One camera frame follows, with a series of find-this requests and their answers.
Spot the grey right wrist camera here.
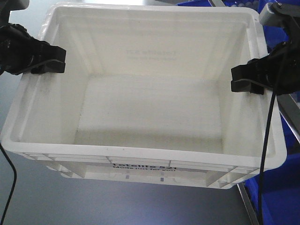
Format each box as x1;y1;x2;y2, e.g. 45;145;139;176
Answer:
259;2;284;27

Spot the white plastic tote bin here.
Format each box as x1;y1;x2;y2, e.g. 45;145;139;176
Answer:
0;1;288;190

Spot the blue bin far right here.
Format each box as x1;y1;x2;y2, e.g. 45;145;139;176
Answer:
262;117;300;225

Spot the black right cable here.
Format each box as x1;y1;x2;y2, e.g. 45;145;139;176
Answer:
257;23;293;225

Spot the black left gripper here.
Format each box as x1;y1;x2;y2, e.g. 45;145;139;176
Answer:
0;23;66;75

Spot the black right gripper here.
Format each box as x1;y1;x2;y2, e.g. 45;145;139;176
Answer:
231;41;300;95

